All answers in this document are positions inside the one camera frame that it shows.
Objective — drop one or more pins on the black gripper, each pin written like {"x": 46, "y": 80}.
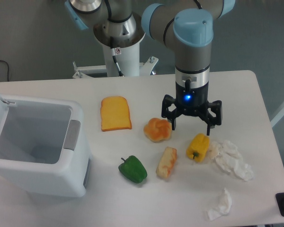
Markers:
{"x": 209, "y": 112}

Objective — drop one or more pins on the rectangular toasted bread block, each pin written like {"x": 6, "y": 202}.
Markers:
{"x": 166, "y": 163}

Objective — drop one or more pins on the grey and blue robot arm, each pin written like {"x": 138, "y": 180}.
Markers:
{"x": 185, "y": 27}

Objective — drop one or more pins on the round knotted bread roll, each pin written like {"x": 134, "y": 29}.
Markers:
{"x": 157, "y": 129}

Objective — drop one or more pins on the toast slice bread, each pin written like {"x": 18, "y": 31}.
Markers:
{"x": 115, "y": 114}

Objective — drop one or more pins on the yellow bell pepper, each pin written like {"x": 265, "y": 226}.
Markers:
{"x": 198, "y": 147}

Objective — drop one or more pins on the large crumpled white tissue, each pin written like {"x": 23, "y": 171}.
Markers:
{"x": 227, "y": 157}

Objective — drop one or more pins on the green bell pepper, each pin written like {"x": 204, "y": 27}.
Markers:
{"x": 133, "y": 169}

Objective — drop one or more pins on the small crumpled white tissue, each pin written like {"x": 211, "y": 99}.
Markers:
{"x": 222, "y": 207}

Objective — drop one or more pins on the white plastic trash bin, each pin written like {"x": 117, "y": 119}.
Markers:
{"x": 43, "y": 146}

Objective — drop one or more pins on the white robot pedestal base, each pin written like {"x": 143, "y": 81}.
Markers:
{"x": 118, "y": 62}

